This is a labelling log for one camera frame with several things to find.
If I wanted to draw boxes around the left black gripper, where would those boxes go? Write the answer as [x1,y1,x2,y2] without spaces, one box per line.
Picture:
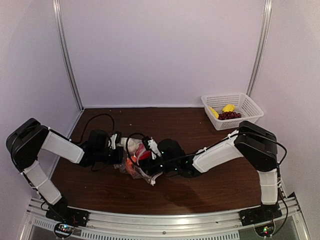
[95,146,132,165]

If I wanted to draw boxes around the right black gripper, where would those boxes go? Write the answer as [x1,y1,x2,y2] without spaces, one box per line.
[131,155,178,177]

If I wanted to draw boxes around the orange fake fruit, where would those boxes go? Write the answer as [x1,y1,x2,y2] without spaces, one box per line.
[124,157,137,175]

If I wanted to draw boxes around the clear zip top bag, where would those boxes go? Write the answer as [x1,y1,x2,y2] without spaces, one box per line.
[113,150,162,186]

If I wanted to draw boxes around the yellow fake banana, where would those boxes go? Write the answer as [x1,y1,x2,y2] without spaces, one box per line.
[209,106,220,119]

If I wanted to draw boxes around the purple fake grapes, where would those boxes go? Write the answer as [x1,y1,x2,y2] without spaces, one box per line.
[218,111,242,120]

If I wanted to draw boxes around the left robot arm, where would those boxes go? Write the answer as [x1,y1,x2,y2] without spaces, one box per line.
[5,118,123,222]

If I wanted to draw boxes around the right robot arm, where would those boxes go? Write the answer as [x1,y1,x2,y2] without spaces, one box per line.
[137,120,279,221]

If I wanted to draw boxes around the white fake garlic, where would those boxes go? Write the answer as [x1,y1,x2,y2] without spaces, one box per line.
[117,137,142,154]

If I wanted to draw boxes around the white plastic basket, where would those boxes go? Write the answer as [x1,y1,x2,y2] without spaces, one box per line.
[201,93,264,131]

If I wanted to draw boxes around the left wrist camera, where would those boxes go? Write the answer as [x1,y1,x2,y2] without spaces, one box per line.
[109,131,122,150]

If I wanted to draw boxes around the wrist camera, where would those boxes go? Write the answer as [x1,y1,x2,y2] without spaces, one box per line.
[109,131,122,150]
[142,136,162,160]

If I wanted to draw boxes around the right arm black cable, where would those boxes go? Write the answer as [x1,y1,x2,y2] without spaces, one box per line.
[124,132,151,166]

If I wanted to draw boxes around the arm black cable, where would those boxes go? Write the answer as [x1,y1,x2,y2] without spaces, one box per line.
[72,113,116,146]
[124,132,151,166]

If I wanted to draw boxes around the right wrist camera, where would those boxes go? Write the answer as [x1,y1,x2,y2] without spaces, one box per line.
[142,136,162,160]

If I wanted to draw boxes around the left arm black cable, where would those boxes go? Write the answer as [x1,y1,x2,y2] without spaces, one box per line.
[72,113,116,146]

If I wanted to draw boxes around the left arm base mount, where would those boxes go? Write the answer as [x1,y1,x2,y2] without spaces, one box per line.
[45,203,90,227]

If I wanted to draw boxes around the aluminium front rail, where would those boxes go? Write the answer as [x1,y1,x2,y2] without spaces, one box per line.
[17,197,311,240]

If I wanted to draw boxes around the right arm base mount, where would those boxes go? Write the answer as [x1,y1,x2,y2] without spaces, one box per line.
[239,204,282,227]

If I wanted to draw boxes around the right aluminium wall post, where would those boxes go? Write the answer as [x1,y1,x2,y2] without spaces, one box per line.
[246,0,273,96]

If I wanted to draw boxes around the aluminium wall post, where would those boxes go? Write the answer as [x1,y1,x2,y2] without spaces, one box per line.
[51,0,83,104]
[246,0,273,96]

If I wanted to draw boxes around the left aluminium wall post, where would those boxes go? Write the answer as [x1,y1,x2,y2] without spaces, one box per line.
[51,0,83,104]

